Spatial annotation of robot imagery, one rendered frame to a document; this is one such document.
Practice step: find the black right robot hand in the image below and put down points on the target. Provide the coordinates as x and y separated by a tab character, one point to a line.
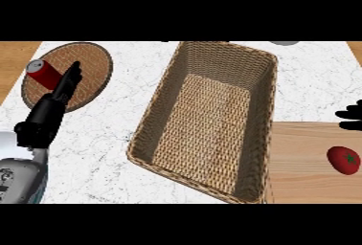
351	116

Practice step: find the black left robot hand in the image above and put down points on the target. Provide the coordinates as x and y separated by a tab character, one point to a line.
45	118

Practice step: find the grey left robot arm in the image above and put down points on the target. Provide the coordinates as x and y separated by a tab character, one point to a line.
19	178

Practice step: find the red tomato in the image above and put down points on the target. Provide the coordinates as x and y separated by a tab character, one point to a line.
345	160

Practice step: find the wooden cutting board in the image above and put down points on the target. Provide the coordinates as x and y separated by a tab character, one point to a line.
311	166

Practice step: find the rectangular wicker basket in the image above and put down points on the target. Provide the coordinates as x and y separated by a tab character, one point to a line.
208	127

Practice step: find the red can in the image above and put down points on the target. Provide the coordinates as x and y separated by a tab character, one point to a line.
44	74

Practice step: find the round woven placemat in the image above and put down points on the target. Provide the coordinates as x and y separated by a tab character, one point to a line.
92	63

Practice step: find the grey round object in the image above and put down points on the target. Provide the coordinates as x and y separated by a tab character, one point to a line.
285	43

